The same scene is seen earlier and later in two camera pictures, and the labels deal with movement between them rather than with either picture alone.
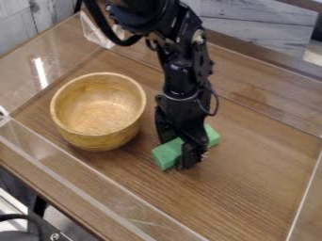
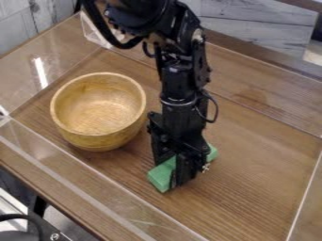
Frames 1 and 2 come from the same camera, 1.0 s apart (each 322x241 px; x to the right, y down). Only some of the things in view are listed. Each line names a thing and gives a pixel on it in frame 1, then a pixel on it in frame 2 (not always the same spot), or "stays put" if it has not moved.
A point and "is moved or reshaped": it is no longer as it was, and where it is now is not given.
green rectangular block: x=168 y=153 is moved or reshaped
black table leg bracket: x=50 y=232 stays put
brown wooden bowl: x=97 y=108 stays put
